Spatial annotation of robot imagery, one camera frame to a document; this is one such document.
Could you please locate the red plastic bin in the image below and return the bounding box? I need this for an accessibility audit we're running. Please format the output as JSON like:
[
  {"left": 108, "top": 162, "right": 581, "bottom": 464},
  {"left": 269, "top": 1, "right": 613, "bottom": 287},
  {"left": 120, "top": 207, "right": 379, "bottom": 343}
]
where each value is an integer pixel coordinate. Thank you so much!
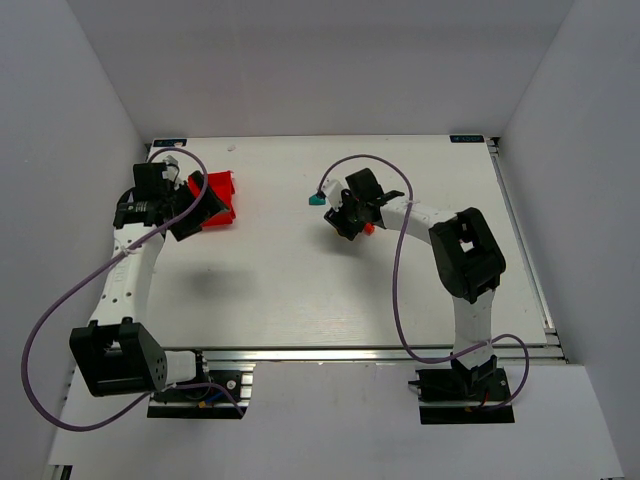
[{"left": 203, "top": 170, "right": 236, "bottom": 229}]

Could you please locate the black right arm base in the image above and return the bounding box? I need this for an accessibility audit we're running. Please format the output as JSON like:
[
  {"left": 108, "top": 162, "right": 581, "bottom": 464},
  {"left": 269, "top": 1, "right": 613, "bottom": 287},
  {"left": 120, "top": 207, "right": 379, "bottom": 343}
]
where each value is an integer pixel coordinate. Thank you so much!
[{"left": 408, "top": 368, "right": 515, "bottom": 426}]

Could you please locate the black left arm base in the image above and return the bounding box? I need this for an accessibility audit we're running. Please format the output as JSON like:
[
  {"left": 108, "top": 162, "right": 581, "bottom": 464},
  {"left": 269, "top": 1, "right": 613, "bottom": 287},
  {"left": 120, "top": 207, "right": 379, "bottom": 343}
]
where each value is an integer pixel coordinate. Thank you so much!
[{"left": 147, "top": 361, "right": 255, "bottom": 420}]

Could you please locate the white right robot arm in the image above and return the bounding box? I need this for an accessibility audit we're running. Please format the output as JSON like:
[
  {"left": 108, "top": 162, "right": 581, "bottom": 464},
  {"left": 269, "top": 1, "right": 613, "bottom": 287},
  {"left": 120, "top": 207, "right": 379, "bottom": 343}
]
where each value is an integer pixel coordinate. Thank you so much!
[{"left": 318, "top": 168, "right": 506, "bottom": 389}]

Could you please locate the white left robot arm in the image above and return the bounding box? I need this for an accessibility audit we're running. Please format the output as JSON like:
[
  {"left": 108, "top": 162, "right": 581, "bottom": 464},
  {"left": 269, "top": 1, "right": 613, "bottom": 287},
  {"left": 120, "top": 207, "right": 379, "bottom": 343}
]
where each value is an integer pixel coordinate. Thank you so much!
[{"left": 69, "top": 156, "right": 229, "bottom": 397}]

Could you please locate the teal house-shaped block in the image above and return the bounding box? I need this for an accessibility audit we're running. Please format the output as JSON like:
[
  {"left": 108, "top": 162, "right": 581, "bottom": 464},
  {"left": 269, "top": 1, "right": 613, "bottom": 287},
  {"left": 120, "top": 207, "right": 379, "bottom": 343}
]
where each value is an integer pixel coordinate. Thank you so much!
[{"left": 308, "top": 194, "right": 326, "bottom": 206}]

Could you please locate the blue left corner label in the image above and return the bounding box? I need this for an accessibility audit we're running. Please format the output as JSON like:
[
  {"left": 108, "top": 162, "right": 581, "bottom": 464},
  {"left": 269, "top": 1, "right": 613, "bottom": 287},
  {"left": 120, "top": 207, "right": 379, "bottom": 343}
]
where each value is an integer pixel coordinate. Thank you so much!
[{"left": 152, "top": 138, "right": 187, "bottom": 148}]

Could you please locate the blue corner label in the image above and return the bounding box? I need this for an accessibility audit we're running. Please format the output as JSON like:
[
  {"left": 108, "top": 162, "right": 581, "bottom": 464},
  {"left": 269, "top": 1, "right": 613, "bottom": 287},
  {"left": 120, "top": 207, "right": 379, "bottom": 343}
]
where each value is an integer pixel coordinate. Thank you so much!
[
  {"left": 449, "top": 134, "right": 485, "bottom": 143},
  {"left": 152, "top": 138, "right": 187, "bottom": 148}
]

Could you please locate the blue right corner label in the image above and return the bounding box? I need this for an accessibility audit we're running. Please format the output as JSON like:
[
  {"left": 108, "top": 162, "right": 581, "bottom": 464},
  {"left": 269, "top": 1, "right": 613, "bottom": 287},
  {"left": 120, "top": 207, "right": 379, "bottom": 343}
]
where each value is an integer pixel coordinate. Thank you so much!
[{"left": 449, "top": 134, "right": 485, "bottom": 143}]

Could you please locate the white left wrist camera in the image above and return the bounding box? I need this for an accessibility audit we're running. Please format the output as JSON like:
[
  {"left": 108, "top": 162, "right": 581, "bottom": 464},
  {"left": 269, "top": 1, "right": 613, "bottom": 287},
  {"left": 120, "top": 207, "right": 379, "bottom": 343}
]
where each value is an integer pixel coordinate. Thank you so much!
[{"left": 162, "top": 155, "right": 180, "bottom": 184}]

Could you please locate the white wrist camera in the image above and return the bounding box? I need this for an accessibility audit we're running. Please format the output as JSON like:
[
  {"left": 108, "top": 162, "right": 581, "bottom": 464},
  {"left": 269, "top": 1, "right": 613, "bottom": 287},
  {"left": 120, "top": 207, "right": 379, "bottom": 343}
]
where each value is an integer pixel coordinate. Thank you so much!
[
  {"left": 320, "top": 179, "right": 345, "bottom": 211},
  {"left": 162, "top": 155, "right": 180, "bottom": 184}
]

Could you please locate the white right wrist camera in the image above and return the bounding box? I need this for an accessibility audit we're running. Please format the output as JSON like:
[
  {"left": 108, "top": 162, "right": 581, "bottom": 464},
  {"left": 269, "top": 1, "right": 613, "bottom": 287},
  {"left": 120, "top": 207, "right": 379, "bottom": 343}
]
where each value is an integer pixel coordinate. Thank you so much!
[{"left": 320, "top": 179, "right": 345, "bottom": 211}]

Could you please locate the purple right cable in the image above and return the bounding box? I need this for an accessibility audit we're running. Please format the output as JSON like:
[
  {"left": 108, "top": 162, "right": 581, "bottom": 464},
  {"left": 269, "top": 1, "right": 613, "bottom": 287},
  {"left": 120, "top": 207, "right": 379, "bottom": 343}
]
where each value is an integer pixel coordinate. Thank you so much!
[{"left": 318, "top": 154, "right": 531, "bottom": 412}]

